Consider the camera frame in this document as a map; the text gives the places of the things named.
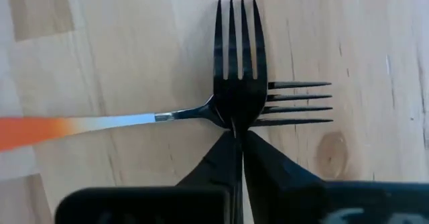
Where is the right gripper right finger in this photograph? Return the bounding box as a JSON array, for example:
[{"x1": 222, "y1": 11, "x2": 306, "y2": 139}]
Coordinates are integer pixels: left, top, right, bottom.
[{"x1": 243, "y1": 131, "x2": 328, "y2": 224}]

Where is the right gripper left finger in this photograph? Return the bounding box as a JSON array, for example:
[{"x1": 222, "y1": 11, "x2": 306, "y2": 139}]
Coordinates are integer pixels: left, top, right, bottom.
[{"x1": 176, "y1": 129, "x2": 243, "y2": 224}]

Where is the black fork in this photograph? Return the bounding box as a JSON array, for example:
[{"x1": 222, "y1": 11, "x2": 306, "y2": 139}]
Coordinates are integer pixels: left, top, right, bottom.
[{"x1": 212, "y1": 0, "x2": 269, "y2": 139}]

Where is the red-handled fork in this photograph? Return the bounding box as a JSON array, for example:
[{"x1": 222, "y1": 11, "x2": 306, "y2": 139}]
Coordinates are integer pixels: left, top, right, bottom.
[{"x1": 0, "y1": 80, "x2": 334, "y2": 153}]

